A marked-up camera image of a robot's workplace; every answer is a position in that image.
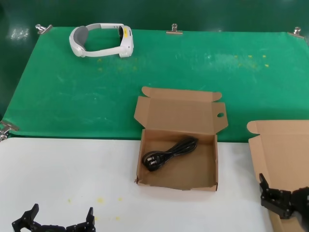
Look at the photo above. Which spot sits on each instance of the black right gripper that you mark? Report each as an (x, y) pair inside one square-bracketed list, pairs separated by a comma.
[(300, 200)]

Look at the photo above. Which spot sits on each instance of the open cardboard box with hole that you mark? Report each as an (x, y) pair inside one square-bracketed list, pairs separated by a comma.
[(183, 174)]

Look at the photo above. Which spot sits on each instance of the white VR headset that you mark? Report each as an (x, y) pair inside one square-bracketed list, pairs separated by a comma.
[(126, 41)]

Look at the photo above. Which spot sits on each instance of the white table sheet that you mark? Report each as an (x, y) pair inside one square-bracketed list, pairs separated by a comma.
[(72, 169)]

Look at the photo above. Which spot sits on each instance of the green table mat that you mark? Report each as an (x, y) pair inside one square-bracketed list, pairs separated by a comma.
[(72, 96)]

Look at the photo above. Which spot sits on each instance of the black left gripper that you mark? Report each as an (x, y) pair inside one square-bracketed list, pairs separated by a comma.
[(49, 228)]

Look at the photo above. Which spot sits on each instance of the silver binder clip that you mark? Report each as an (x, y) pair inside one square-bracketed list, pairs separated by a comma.
[(297, 33), (8, 126), (174, 32), (46, 29)]

